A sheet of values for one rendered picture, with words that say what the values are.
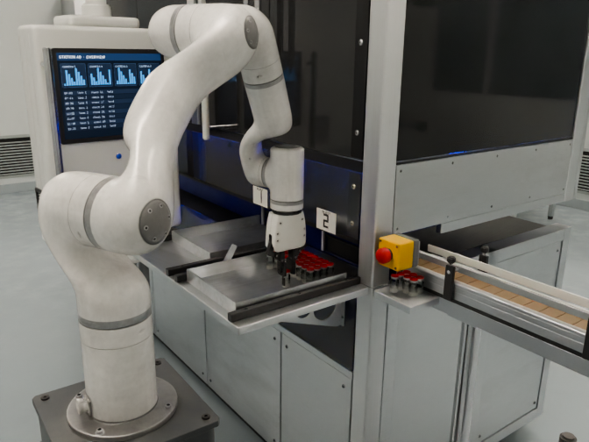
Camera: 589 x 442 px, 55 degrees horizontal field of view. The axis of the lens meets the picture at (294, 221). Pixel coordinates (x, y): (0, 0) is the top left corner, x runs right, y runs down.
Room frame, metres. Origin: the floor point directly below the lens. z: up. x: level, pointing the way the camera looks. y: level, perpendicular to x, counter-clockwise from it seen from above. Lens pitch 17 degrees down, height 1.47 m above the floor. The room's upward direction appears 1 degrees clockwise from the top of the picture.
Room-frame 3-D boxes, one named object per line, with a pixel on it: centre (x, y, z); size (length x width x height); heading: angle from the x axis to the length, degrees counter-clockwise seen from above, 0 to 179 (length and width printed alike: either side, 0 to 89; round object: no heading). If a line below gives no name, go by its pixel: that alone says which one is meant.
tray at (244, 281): (1.42, 0.07, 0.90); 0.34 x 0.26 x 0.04; 126
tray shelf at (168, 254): (1.58, 0.14, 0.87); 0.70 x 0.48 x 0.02; 37
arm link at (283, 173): (1.39, 0.02, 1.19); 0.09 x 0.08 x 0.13; 61
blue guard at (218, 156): (2.21, 0.41, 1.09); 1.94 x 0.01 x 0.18; 37
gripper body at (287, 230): (1.39, 0.02, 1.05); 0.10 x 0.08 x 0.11; 126
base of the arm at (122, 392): (0.88, 0.30, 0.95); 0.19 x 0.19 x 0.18
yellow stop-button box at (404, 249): (1.35, -0.26, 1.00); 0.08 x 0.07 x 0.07; 127
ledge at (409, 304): (1.37, -0.30, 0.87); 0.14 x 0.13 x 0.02; 127
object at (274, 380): (2.51, 0.01, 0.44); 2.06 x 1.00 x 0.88; 37
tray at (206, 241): (1.76, 0.19, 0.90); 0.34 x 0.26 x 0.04; 127
